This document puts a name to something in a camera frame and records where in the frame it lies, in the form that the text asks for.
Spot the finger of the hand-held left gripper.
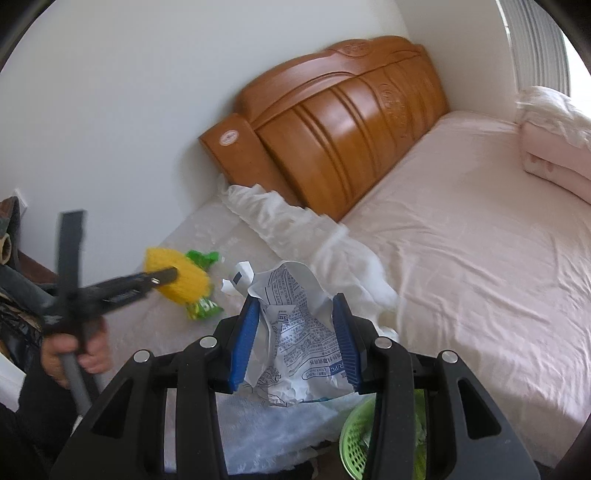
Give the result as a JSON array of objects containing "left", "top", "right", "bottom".
[
  {"left": 56, "top": 210, "right": 88, "bottom": 297},
  {"left": 92, "top": 268, "right": 180, "bottom": 319}
]

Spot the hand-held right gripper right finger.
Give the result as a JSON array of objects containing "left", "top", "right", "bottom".
[{"left": 331, "top": 292, "right": 541, "bottom": 480}]

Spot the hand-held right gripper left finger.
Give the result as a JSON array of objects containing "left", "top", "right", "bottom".
[{"left": 55, "top": 294, "right": 262, "bottom": 480}]

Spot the white printed plastic bag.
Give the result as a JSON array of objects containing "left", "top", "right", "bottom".
[{"left": 247, "top": 261, "right": 358, "bottom": 409}]

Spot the green plastic mesh basket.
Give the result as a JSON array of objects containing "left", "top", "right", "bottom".
[{"left": 339, "top": 390, "right": 428, "bottom": 480}]

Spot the person's left forearm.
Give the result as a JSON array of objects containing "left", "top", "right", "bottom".
[{"left": 0, "top": 364, "right": 102, "bottom": 480}]

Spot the person's left hand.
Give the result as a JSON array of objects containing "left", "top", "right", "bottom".
[{"left": 41, "top": 325, "right": 112, "bottom": 384}]

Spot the dark brown furniture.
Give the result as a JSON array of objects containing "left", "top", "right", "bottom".
[{"left": 0, "top": 196, "right": 61, "bottom": 287}]

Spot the grey cloth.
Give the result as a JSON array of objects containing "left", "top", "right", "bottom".
[{"left": 0, "top": 265, "right": 58, "bottom": 315}]

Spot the black glossy bag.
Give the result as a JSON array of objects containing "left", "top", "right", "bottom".
[{"left": 0, "top": 295, "right": 47, "bottom": 365}]

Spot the green snack wrapper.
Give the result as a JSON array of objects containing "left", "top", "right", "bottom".
[{"left": 185, "top": 249, "right": 225, "bottom": 321}]

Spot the white lace tablecloth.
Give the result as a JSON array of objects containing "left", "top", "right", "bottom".
[{"left": 157, "top": 185, "right": 400, "bottom": 476}]

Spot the bed with pink sheet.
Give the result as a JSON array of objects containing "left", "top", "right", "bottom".
[{"left": 342, "top": 110, "right": 591, "bottom": 467}]

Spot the carved wooden headboard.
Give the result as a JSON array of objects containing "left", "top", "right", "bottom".
[{"left": 198, "top": 36, "right": 450, "bottom": 222}]

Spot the stack of pink pillows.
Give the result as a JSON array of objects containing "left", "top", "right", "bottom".
[{"left": 521, "top": 124, "right": 591, "bottom": 206}]

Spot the grey striped curtain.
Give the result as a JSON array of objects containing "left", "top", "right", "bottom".
[{"left": 499, "top": 0, "right": 571, "bottom": 97}]

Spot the window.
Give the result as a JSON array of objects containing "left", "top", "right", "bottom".
[{"left": 566, "top": 28, "right": 591, "bottom": 93}]

